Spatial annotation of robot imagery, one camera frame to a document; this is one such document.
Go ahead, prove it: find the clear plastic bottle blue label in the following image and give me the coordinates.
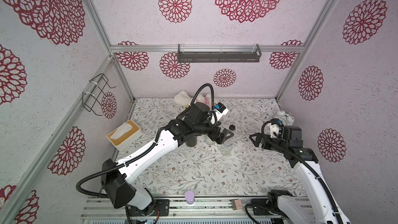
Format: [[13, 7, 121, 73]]
[[220, 139, 234, 156]]

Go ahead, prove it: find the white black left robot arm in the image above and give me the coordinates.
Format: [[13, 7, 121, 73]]
[[101, 103, 231, 210]]

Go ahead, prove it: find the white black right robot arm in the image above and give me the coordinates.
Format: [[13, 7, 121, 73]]
[[245, 121, 350, 224]]

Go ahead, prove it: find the clear tall glass bottle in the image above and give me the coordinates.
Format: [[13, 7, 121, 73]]
[[205, 135, 216, 146]]

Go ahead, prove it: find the dark green wine bottle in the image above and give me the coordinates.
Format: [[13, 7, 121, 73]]
[[184, 133, 198, 147]]

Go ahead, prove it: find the white alarm clock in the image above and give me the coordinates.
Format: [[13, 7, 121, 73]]
[[274, 110, 294, 125]]

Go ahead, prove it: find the white plush toy pink scarf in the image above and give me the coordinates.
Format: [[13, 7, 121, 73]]
[[174, 91, 212, 108]]

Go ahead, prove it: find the small wooden block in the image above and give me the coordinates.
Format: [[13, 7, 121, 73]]
[[231, 199, 243, 211]]

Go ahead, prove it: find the purple small cup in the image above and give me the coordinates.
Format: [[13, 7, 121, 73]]
[[184, 191, 195, 205]]

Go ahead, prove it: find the white tissue sheet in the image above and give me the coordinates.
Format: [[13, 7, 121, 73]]
[[110, 122, 132, 140]]

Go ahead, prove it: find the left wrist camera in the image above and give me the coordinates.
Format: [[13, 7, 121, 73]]
[[210, 102, 229, 124]]

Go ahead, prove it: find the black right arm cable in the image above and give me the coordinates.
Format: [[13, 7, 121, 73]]
[[260, 119, 346, 224]]

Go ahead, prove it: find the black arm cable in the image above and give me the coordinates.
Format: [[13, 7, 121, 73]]
[[260, 119, 346, 224], [76, 83, 218, 198]]

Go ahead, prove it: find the black wall shelf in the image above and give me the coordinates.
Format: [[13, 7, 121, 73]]
[[177, 45, 262, 63]]

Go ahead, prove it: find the black wire wall rack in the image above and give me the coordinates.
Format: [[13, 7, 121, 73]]
[[81, 73, 116, 116]]

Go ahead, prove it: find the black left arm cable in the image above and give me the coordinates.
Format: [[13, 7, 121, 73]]
[[76, 83, 218, 198]]

